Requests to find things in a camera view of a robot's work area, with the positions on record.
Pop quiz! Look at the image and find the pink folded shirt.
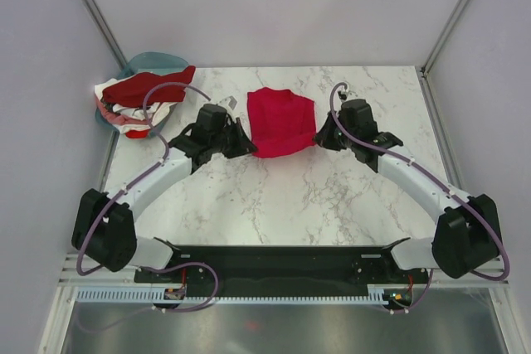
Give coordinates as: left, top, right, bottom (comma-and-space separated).
96, 101, 170, 134

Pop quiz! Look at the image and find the right aluminium frame post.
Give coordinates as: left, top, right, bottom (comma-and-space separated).
418, 0, 472, 80

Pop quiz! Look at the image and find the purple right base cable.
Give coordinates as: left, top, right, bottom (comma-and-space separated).
368, 270, 435, 316

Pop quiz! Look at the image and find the aluminium frame post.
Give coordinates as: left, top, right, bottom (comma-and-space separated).
418, 0, 472, 80
81, 0, 127, 68

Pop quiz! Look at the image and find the red shirt bottom of pile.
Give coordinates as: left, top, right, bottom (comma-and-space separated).
124, 129, 151, 139

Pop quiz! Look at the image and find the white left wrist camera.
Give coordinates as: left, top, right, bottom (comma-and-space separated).
218, 96, 237, 111

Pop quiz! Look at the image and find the blue plastic basket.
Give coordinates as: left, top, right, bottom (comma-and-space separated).
96, 52, 189, 134

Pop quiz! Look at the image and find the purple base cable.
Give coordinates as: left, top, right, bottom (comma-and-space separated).
368, 270, 435, 316
74, 261, 220, 333

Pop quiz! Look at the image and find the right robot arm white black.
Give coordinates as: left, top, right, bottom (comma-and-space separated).
314, 99, 506, 283

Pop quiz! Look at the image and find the left aluminium frame post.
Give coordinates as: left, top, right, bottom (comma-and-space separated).
81, 0, 127, 68

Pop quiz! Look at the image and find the dark red folded shirt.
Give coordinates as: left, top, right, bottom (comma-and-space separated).
102, 65, 196, 108

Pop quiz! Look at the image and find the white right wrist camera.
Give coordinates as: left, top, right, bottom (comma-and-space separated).
337, 85, 353, 102

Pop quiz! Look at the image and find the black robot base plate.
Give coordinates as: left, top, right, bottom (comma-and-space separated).
134, 245, 428, 296

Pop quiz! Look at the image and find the light blue cable duct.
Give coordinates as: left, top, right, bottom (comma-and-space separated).
76, 286, 388, 305

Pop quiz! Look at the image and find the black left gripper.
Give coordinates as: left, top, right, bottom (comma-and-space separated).
210, 118, 257, 160

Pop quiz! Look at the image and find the bright red t-shirt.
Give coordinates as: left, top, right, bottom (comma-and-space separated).
247, 87, 317, 158

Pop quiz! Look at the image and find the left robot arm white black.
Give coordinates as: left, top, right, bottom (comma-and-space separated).
71, 104, 257, 282

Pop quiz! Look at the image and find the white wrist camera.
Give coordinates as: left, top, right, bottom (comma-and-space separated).
337, 85, 353, 102
218, 96, 237, 111

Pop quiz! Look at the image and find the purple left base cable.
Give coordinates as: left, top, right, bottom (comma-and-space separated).
74, 261, 220, 333

